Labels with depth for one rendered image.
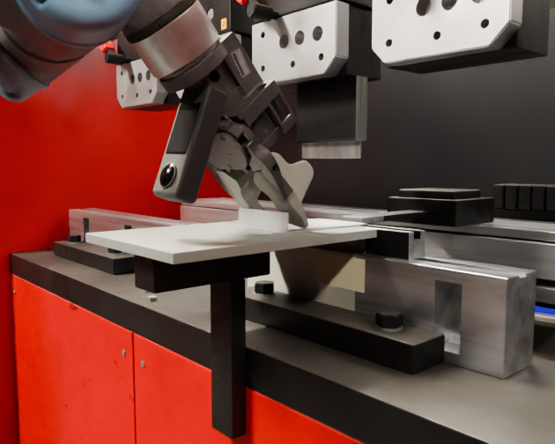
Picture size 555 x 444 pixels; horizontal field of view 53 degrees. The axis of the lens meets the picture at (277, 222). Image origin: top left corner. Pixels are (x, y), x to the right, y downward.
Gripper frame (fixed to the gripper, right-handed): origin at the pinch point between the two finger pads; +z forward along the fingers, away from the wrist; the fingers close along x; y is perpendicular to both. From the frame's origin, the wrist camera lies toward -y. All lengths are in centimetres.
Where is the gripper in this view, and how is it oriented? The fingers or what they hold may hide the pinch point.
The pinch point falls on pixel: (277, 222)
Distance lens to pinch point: 63.4
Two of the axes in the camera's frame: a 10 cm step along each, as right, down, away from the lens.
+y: 5.7, -7.0, 4.3
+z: 4.9, 7.1, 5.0
